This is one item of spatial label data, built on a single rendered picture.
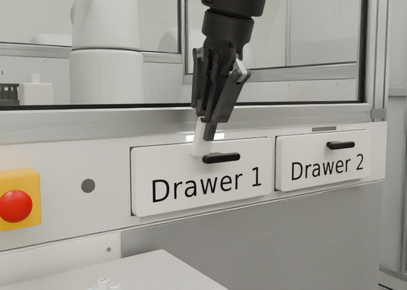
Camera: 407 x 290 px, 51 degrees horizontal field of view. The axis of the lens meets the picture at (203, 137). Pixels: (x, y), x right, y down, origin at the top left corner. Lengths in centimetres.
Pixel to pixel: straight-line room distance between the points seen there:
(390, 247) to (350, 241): 160
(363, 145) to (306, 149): 19
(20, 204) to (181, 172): 27
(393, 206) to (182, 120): 203
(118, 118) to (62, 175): 12
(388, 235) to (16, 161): 232
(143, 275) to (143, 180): 15
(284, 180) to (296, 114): 14
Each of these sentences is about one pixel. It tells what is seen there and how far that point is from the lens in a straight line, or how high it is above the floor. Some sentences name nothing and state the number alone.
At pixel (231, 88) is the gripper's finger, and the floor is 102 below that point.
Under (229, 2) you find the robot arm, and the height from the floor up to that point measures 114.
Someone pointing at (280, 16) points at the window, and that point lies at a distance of 91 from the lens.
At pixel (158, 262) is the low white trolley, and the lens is 68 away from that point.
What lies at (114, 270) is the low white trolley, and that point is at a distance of 66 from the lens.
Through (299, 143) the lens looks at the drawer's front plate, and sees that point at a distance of 89.
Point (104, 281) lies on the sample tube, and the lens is 51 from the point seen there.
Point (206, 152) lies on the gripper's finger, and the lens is 72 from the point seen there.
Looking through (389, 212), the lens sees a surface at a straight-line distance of 267.
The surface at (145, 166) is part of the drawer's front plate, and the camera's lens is 69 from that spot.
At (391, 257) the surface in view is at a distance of 272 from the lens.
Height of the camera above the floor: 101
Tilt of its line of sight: 6 degrees down
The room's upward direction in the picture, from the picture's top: straight up
